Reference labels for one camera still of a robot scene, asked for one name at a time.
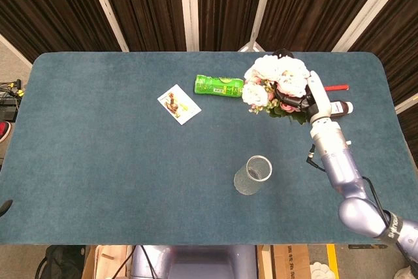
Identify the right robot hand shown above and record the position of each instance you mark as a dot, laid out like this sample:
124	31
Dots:
320	99

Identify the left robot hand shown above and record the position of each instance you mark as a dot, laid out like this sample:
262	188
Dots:
5	206

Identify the pink artificial flower bouquet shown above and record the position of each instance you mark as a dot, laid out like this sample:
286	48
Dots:
261	94

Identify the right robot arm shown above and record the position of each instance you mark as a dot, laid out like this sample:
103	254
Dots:
339	164

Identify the teal carpeted table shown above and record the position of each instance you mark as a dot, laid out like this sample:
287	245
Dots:
130	168

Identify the red toothbrush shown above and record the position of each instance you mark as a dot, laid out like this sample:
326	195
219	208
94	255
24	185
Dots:
338	88

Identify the brown medicine bottle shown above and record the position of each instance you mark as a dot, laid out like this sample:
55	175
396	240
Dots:
343	108

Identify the black and white plush toy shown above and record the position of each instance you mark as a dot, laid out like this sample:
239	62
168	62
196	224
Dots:
282	52

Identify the red shoe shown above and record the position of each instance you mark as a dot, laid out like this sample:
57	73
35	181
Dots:
4	130

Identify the black bag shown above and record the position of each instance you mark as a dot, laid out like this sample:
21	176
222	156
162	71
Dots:
60	262

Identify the dark brown curtain panel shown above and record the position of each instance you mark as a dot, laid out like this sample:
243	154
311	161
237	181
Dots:
228	4
398	30
313	4
147	8
49	8

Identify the green plastic drink bottle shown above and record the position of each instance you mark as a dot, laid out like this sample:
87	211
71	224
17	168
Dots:
215	85

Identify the light wooden crate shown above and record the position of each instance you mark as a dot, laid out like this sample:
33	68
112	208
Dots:
107	261

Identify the small picture card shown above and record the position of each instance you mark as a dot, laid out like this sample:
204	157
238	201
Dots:
179	104

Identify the brown cardboard box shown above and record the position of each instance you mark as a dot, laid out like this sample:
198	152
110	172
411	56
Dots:
290	261

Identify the purple robot torso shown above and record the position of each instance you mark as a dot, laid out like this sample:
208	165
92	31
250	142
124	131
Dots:
202	262

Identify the white partition frame post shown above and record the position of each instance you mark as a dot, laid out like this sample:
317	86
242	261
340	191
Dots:
190	8
106	8
365	11
263	4

